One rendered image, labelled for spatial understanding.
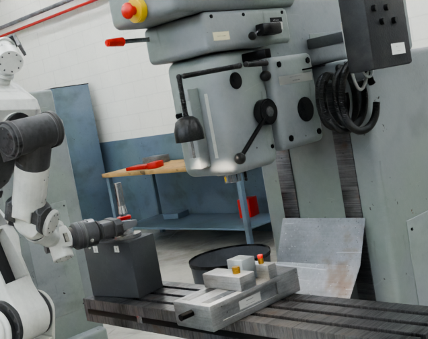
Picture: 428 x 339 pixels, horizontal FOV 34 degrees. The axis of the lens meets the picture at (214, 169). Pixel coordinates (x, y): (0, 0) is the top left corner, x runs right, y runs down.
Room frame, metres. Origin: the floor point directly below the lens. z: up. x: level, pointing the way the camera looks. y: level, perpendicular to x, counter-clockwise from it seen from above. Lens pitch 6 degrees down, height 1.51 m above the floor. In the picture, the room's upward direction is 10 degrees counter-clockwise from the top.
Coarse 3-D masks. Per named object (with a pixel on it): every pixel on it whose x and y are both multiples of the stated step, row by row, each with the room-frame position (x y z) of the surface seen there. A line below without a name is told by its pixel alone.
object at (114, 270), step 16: (112, 240) 2.28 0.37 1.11; (128, 240) 2.23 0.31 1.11; (144, 240) 2.25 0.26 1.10; (96, 256) 2.29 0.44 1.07; (112, 256) 2.24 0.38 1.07; (128, 256) 2.20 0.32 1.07; (144, 256) 2.24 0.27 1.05; (96, 272) 2.30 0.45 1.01; (112, 272) 2.25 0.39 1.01; (128, 272) 2.21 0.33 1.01; (144, 272) 2.23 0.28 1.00; (160, 272) 2.29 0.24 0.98; (96, 288) 2.31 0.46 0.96; (112, 288) 2.26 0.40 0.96; (128, 288) 2.22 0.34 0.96; (144, 288) 2.22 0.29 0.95
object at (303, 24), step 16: (304, 0) 2.05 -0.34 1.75; (320, 0) 2.10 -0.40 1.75; (336, 0) 2.16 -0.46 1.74; (288, 16) 1.99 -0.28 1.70; (304, 16) 2.04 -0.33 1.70; (320, 16) 2.09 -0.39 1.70; (336, 16) 2.15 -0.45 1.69; (304, 32) 2.03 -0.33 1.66; (320, 32) 2.08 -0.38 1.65; (256, 48) 1.93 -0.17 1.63; (272, 48) 1.92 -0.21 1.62; (288, 48) 1.97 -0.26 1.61; (304, 48) 2.02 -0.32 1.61; (320, 48) 2.08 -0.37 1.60; (336, 48) 2.13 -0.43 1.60; (320, 64) 2.12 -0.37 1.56
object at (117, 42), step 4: (108, 40) 1.79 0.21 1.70; (112, 40) 1.80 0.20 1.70; (116, 40) 1.81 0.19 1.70; (120, 40) 1.82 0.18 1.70; (124, 40) 1.83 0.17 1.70; (128, 40) 1.84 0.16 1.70; (132, 40) 1.85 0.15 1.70; (136, 40) 1.86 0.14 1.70; (140, 40) 1.87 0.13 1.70; (144, 40) 1.88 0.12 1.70; (148, 40) 1.89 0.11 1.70; (108, 44) 1.80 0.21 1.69; (112, 44) 1.80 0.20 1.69; (116, 44) 1.81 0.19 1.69; (120, 44) 1.82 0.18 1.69
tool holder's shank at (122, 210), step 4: (116, 184) 2.26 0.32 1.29; (120, 184) 2.27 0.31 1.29; (116, 188) 2.26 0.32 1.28; (120, 188) 2.27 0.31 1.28; (116, 192) 2.27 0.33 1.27; (120, 192) 2.27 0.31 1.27; (116, 196) 2.27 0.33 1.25; (120, 196) 2.26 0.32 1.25; (120, 200) 2.26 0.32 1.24; (120, 204) 2.26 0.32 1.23; (124, 204) 2.27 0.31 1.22; (120, 208) 2.26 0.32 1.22; (124, 208) 2.27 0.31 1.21; (120, 212) 2.26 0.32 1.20; (124, 212) 2.26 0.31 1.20; (120, 216) 2.27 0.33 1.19; (124, 216) 2.27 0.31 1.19
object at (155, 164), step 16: (144, 160) 8.26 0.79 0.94; (160, 160) 7.74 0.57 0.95; (176, 160) 8.20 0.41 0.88; (112, 176) 7.98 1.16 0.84; (112, 192) 8.11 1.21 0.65; (240, 192) 6.61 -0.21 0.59; (112, 208) 8.11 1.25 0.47; (160, 208) 8.57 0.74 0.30; (240, 208) 7.25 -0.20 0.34; (256, 208) 7.31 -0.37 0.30; (144, 224) 8.00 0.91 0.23; (160, 224) 7.79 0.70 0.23; (176, 224) 7.60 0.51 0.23; (192, 224) 7.42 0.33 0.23; (208, 224) 7.25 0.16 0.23; (224, 224) 7.09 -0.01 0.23; (240, 224) 6.93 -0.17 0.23; (256, 224) 6.78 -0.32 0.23
